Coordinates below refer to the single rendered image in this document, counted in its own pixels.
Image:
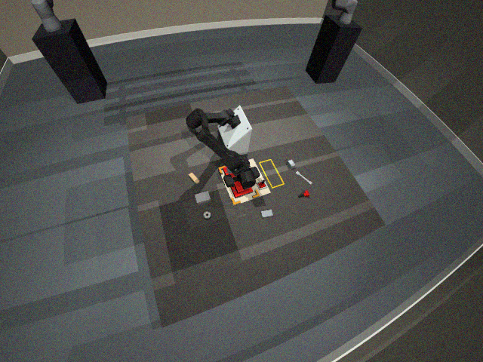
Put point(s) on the tan rectangular block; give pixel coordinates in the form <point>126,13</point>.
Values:
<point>192,175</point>

